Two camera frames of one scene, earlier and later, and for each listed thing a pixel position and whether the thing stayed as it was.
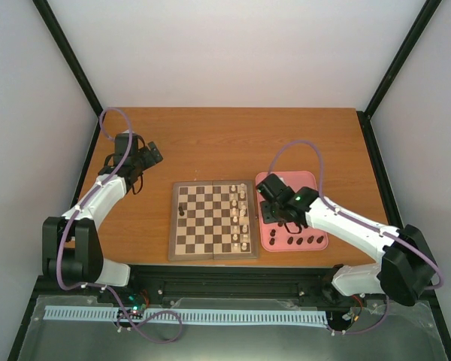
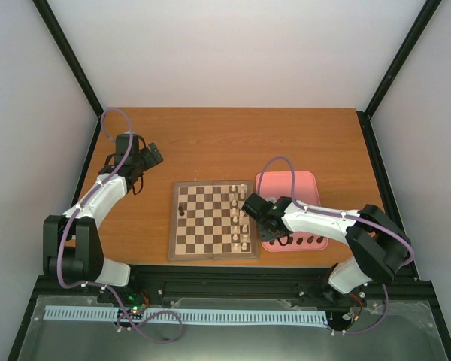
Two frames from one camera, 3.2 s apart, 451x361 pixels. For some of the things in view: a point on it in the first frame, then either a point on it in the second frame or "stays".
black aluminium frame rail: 308,282 stays
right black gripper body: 270,217 to 267,235
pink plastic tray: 290,237 stays
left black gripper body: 149,161 stays
